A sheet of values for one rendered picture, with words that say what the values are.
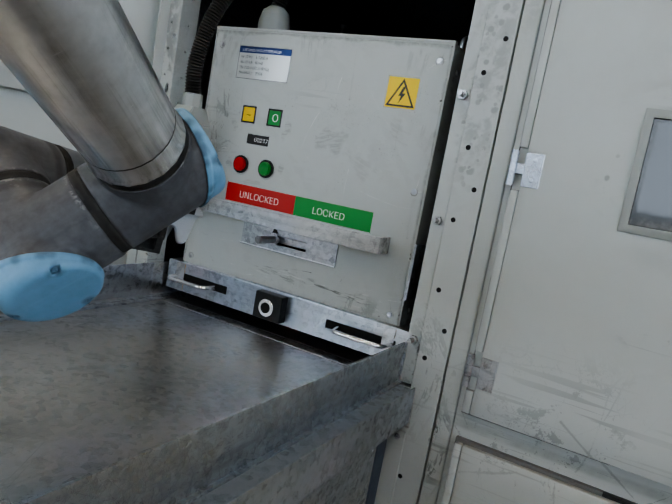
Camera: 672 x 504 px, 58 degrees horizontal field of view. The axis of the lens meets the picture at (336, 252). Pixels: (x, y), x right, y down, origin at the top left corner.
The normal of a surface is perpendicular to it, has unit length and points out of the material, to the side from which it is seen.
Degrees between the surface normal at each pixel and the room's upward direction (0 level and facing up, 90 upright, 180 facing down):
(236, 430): 90
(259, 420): 90
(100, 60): 114
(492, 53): 90
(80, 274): 127
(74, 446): 0
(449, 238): 90
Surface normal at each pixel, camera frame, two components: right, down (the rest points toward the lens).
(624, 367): -0.48, 0.04
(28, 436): 0.18, -0.97
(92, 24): 0.86, 0.45
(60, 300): 0.50, 0.76
